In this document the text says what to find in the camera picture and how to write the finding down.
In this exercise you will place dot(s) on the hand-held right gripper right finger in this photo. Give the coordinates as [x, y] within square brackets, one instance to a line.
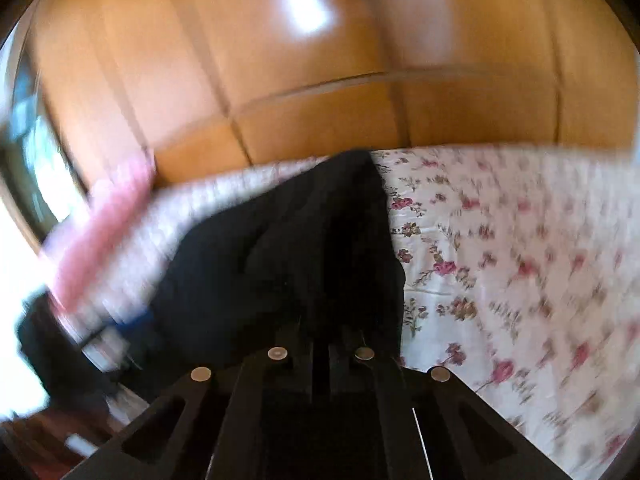
[350, 362]

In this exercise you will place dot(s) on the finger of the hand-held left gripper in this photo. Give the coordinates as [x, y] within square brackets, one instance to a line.
[135, 321]

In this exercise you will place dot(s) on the wooden wardrobe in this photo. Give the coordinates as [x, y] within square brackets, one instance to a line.
[325, 60]

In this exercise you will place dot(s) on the floral bed sheet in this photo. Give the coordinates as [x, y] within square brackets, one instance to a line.
[500, 240]

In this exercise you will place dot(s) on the window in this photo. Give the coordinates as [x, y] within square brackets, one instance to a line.
[35, 160]

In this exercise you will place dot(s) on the pink pillow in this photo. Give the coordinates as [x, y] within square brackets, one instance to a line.
[100, 240]

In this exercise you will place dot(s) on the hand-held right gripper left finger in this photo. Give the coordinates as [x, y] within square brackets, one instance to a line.
[287, 365]

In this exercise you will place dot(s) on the black pants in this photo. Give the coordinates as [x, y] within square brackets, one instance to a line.
[280, 260]

